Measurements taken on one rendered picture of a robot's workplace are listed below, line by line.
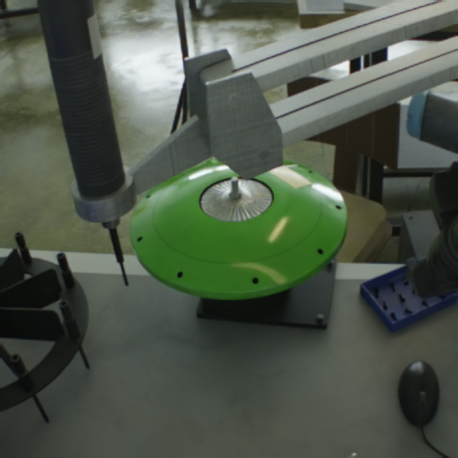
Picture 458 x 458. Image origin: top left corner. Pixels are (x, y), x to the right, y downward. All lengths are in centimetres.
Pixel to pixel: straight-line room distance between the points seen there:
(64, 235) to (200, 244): 192
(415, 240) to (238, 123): 80
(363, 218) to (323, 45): 117
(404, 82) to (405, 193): 227
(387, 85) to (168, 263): 44
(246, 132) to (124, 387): 54
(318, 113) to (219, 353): 52
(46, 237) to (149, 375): 189
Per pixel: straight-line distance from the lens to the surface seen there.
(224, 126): 47
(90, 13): 43
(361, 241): 158
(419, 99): 74
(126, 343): 99
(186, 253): 86
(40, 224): 287
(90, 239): 270
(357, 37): 50
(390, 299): 102
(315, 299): 100
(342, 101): 53
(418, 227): 126
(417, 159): 251
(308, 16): 193
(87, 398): 94
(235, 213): 90
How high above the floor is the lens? 164
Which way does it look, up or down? 39 degrees down
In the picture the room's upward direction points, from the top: 6 degrees counter-clockwise
